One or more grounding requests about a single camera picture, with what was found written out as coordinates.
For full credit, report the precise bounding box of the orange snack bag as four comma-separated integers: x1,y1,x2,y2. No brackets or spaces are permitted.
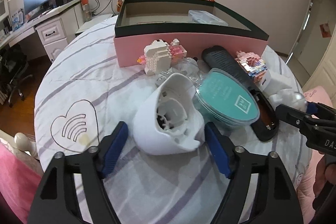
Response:
117,0,123,12

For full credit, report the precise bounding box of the white plush toy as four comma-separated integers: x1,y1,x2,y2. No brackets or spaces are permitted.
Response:
258,70,308,109

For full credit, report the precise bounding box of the black white TV cabinet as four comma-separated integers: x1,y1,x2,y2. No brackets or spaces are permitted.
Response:
75,14,113,36

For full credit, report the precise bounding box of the white plastic dryer shell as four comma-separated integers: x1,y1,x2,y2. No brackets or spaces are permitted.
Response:
132,73,205,155

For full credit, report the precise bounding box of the clear dental flosser box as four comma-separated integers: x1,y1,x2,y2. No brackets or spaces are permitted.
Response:
188,10,229,27

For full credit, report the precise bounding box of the teal oval clear case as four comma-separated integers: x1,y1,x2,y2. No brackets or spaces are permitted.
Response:
195,68,260,127

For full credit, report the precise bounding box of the white desk with drawers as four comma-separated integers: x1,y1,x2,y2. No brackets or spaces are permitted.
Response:
1,0,84,62

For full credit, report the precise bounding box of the person's right hand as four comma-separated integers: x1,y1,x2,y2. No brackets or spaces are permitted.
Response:
313,156,336,197

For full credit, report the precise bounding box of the black office chair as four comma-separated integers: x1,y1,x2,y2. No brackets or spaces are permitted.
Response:
1,44,34,107

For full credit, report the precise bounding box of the orange cap water bottle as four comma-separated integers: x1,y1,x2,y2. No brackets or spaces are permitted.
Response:
81,0,92,22

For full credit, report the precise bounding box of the clear plastic bag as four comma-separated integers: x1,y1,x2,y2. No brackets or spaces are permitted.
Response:
155,57,201,88

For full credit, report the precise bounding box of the white pink block figure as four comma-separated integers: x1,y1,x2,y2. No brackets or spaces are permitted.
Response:
137,39,187,76

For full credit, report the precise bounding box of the green pink storage box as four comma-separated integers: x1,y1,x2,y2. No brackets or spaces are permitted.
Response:
114,0,269,68

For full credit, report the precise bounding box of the pink pastel block donut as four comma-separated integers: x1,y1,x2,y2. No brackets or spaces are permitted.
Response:
235,51,268,83

